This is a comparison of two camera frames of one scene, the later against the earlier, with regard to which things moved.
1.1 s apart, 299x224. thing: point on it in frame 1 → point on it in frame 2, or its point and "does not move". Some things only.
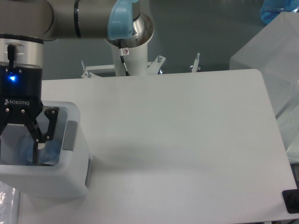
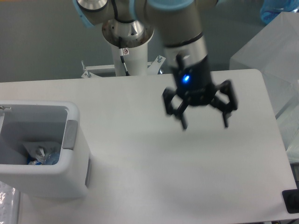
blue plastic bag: (270, 9) does not move
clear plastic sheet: (10, 204) does not move
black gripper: (21, 100) → (195, 84)
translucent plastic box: (274, 51) does not move
